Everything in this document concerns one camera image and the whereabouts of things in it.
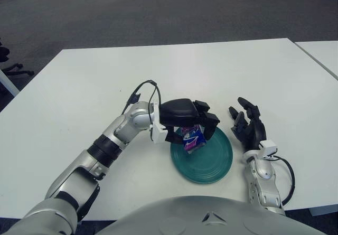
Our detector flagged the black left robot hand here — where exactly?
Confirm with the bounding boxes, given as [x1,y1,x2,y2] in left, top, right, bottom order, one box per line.
[149,98,221,144]

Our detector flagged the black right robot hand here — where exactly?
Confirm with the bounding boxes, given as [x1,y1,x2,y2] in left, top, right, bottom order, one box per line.
[228,96,279,158]

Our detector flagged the blue purple gum box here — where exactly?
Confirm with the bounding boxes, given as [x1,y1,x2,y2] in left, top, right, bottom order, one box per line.
[180,124,207,155]

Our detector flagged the green ribbed plate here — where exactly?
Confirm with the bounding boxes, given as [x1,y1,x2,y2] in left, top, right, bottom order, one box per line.
[170,126,234,185]

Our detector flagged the silver robot torso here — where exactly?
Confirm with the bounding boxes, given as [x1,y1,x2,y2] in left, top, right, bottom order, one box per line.
[98,195,338,235]

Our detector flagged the white neighbouring table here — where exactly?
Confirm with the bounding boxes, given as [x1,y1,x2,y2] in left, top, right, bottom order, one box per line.
[294,40,338,80]

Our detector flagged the black office chair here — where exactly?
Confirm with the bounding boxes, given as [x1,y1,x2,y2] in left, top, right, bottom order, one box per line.
[0,36,35,77]

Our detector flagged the white desk leg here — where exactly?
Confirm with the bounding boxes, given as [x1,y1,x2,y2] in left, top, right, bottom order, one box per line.
[0,68,21,96]

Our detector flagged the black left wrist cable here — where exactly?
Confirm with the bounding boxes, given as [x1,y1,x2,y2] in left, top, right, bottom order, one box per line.
[121,80,163,127]

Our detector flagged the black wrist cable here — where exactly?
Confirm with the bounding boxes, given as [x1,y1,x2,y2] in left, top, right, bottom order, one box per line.
[266,154,295,207]
[121,80,163,127]

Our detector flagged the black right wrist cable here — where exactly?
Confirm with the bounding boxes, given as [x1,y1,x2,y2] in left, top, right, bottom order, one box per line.
[266,154,295,207]

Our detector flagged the white table frame beam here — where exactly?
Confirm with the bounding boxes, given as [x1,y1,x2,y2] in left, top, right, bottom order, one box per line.
[286,207,338,217]

